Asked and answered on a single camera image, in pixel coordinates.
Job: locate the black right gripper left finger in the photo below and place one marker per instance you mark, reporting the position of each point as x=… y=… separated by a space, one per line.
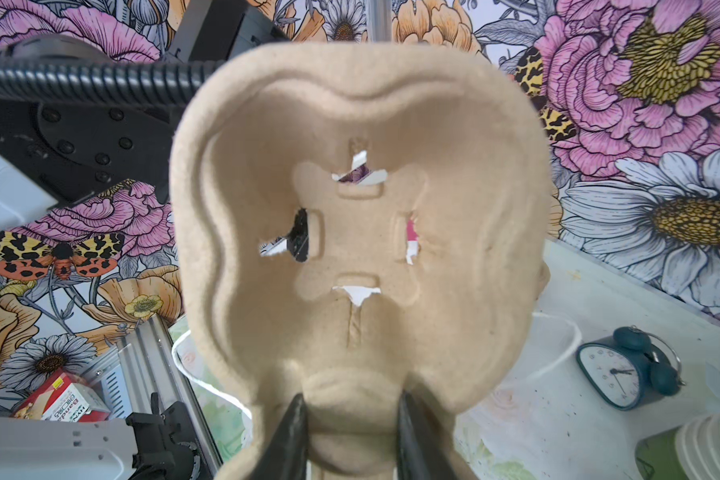
x=286 y=456

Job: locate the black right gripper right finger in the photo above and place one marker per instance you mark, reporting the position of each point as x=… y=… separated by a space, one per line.
x=419 y=455

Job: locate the pulp cup carrier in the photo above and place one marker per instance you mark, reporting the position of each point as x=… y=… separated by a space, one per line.
x=356 y=222

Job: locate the teal alarm clock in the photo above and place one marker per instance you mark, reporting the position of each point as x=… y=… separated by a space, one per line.
x=631 y=368

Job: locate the red and white carton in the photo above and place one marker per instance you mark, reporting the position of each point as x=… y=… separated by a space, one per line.
x=63 y=397

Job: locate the stack of green paper cups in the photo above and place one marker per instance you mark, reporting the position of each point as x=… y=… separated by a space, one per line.
x=690 y=451

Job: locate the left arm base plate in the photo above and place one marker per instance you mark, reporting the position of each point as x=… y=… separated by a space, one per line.
x=167 y=446

